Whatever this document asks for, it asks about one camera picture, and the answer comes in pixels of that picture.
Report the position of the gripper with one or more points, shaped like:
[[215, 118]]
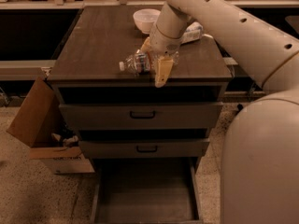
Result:
[[163, 44]]

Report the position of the clear water bottle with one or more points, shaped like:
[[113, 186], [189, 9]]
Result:
[[141, 63]]

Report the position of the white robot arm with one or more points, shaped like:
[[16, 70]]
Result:
[[260, 154]]

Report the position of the top grey drawer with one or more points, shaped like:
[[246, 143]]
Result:
[[141, 117]]

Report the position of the grey drawer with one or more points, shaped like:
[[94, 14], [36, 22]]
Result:
[[153, 149], [141, 117]]

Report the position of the dark wooden drawer cabinet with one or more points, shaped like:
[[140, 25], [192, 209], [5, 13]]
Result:
[[87, 73]]

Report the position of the middle grey drawer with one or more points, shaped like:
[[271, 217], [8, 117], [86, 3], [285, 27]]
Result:
[[153, 149]]

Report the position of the bottom open drawer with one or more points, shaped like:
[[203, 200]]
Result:
[[146, 191]]

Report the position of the white bowl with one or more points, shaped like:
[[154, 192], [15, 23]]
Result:
[[145, 18]]

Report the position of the open cardboard box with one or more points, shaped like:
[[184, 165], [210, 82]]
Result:
[[37, 119]]

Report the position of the grey metal shelf rail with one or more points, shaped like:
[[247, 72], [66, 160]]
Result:
[[25, 70]]

